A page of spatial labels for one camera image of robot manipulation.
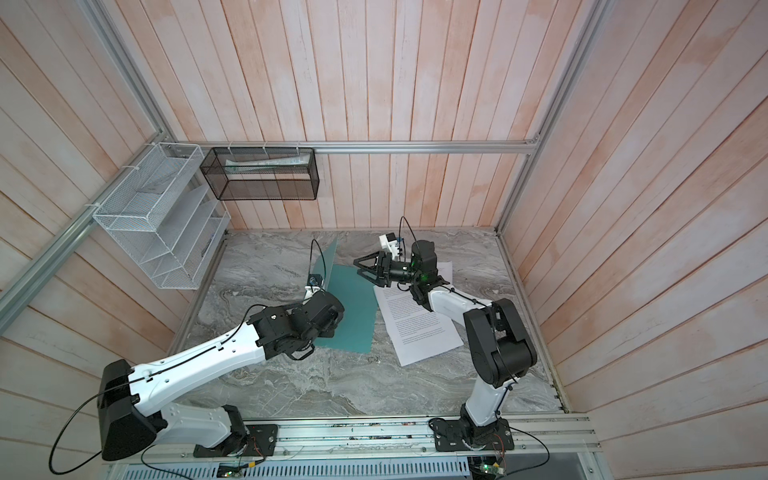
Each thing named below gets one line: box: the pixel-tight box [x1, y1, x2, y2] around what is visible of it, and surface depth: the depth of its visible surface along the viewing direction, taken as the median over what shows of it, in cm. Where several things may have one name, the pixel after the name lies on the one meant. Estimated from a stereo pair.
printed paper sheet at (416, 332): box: [373, 285, 464, 367], surface depth 95 cm
